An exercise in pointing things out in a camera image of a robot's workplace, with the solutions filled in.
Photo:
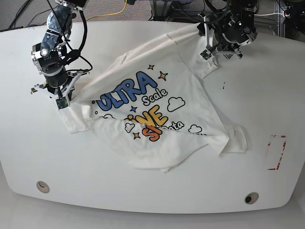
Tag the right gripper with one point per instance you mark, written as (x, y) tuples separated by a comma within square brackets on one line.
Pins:
[(60, 84)]

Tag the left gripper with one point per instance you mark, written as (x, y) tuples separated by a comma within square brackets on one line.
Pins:
[(224, 37)]

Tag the white printed t-shirt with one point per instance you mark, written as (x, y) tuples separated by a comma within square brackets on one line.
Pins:
[(150, 106)]

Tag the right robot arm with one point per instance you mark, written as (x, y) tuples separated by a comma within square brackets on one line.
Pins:
[(54, 53)]

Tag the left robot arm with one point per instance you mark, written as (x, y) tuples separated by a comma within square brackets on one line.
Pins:
[(243, 7)]

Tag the red tape rectangle marking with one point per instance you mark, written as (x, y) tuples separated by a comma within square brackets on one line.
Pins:
[(275, 152)]

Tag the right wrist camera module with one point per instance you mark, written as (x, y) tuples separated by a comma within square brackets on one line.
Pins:
[(62, 102)]

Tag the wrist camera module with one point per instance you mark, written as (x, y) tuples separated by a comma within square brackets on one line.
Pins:
[(62, 102), (206, 54)]

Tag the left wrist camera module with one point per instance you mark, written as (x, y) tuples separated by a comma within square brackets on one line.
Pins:
[(206, 54)]

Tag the left table cable grommet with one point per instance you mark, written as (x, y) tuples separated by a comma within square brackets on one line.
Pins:
[(42, 187)]

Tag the table cable grommet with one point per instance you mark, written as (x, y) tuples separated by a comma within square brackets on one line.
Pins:
[(251, 198), (42, 187)]

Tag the right table cable grommet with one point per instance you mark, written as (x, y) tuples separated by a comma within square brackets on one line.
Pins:
[(251, 198)]

